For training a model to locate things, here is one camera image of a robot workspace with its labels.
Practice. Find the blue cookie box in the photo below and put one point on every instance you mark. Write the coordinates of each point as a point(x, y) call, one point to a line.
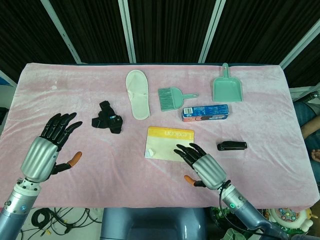
point(206, 113)

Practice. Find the pink table cloth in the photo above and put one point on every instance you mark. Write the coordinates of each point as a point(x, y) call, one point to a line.
point(100, 155)

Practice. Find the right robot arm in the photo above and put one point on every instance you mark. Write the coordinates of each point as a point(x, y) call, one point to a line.
point(247, 212)

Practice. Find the yellow white book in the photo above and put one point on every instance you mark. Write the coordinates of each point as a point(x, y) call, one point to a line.
point(169, 144)

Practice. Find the white slipper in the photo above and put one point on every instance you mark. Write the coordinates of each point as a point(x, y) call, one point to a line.
point(137, 95)

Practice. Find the teal hand brush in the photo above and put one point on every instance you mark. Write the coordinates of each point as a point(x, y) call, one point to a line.
point(172, 97)

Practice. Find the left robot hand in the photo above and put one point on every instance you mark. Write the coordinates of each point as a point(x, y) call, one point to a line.
point(40, 156)

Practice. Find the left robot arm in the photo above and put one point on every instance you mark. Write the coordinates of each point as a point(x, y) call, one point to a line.
point(16, 202)

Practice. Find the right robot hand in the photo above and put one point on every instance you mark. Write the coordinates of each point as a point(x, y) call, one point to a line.
point(208, 172)

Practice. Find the teal dustpan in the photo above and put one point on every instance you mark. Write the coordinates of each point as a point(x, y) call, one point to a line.
point(227, 88)

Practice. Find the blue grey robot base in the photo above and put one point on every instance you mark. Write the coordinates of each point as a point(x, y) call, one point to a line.
point(153, 223)

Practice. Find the colourful toy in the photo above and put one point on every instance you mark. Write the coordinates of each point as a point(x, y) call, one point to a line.
point(290, 217)

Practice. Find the small black device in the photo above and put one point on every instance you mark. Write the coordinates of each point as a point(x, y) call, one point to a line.
point(231, 146)

